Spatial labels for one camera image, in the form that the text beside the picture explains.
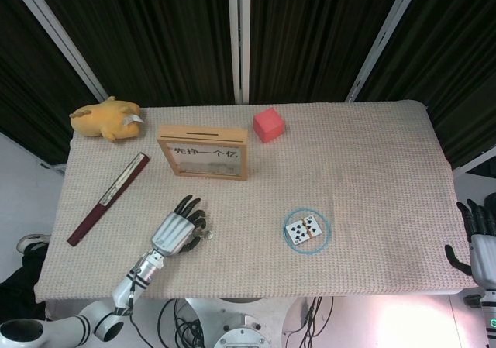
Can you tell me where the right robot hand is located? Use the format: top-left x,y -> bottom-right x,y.
444,198 -> 496,287

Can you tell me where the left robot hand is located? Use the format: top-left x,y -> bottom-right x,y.
150,195 -> 208,257

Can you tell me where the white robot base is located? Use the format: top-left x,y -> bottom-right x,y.
181,296 -> 298,348

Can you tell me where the wooden glass money box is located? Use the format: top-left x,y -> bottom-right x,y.
157,124 -> 250,183

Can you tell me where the dark red folded fan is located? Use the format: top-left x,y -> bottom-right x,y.
67,152 -> 151,247

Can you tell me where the playing card deck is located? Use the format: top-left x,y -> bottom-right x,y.
284,215 -> 323,245

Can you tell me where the yellow plush toy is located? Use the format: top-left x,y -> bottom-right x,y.
69,95 -> 145,143

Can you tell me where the black white sneaker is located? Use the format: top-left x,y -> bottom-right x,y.
17,234 -> 51,254

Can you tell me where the red cube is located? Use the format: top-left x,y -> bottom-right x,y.
253,107 -> 286,144

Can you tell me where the black trouser leg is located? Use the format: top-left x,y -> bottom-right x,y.
0,245 -> 50,322

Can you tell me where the pink woven table cloth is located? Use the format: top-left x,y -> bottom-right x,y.
33,99 -> 480,302

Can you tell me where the black pleated curtain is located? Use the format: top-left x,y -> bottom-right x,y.
0,0 -> 496,171

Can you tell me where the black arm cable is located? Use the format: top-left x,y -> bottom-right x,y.
126,264 -> 160,348

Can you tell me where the black cable bundle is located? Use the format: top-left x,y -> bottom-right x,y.
160,297 -> 212,348
284,296 -> 335,348

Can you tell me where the blue ring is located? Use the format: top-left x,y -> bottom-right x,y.
281,206 -> 332,254

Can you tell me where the white frame pole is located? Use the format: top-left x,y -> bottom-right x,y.
7,0 -> 109,102
344,0 -> 431,102
227,0 -> 253,105

